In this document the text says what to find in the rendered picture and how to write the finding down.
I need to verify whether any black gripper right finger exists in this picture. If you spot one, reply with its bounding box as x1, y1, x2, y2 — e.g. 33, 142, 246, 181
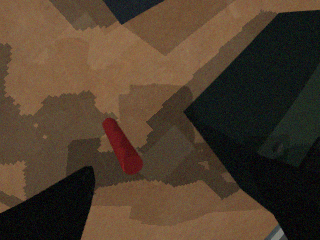
249, 155, 320, 240

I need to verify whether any red peg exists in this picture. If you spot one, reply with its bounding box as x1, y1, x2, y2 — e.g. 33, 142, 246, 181
103, 117, 143, 175

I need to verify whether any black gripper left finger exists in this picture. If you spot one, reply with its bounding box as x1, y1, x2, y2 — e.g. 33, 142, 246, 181
0, 165, 96, 240

